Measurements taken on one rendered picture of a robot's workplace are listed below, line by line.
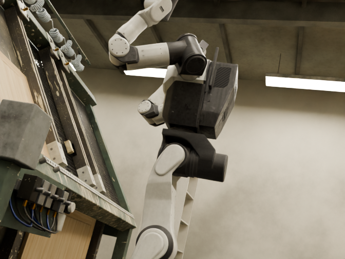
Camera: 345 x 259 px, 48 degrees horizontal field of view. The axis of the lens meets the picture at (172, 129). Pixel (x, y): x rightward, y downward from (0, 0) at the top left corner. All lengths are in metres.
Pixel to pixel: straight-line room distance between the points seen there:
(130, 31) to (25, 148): 0.61
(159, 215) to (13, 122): 0.64
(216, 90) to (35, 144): 0.76
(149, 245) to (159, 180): 0.25
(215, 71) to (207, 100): 0.14
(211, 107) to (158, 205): 0.44
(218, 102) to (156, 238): 0.59
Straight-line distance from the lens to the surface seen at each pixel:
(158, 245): 1.46
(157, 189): 1.53
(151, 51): 1.50
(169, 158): 1.53
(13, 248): 2.10
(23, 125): 1.23
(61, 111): 2.62
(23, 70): 2.31
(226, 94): 1.60
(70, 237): 2.75
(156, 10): 1.56
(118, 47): 1.48
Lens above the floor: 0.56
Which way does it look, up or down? 19 degrees up
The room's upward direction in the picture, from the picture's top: 13 degrees clockwise
